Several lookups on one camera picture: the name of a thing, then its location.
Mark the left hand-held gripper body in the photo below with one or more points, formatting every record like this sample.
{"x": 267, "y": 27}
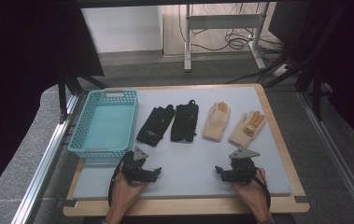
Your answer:
{"x": 138, "y": 174}

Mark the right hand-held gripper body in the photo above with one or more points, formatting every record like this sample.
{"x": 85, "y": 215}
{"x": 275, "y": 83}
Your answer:
{"x": 241, "y": 171}

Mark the cream glove with orange fingers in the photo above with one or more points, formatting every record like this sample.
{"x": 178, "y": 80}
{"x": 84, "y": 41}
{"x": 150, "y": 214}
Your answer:
{"x": 215, "y": 124}
{"x": 241, "y": 135}

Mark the teal plastic basket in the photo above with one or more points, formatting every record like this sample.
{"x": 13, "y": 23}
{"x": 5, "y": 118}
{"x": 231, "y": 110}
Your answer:
{"x": 103, "y": 124}

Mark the black glove with white print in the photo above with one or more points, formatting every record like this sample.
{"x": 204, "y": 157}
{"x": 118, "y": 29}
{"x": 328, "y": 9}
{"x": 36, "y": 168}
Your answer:
{"x": 156, "y": 126}

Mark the plain black glove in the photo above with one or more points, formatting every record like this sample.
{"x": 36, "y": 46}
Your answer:
{"x": 184, "y": 124}

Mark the person's left hand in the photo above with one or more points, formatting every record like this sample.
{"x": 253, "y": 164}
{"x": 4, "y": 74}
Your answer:
{"x": 126, "y": 194}

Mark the person's right hand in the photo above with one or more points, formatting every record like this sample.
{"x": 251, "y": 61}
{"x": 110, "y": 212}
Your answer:
{"x": 252, "y": 196}

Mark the black tripod stand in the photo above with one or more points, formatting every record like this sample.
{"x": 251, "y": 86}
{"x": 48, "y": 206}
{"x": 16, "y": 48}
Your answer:
{"x": 316, "y": 93}
{"x": 62, "y": 96}

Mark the white power strip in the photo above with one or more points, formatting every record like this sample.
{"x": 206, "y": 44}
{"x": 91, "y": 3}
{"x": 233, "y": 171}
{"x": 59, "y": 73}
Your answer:
{"x": 280, "y": 71}

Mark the black curtain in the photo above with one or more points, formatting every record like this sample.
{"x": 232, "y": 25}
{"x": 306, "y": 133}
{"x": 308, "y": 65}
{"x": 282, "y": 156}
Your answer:
{"x": 352, "y": 62}
{"x": 16, "y": 77}

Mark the white metal stand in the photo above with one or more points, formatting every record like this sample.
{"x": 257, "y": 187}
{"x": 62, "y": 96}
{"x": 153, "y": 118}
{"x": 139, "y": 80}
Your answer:
{"x": 221, "y": 21}

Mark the aluminium rail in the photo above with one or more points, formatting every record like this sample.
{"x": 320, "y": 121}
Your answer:
{"x": 336, "y": 155}
{"x": 45, "y": 165}

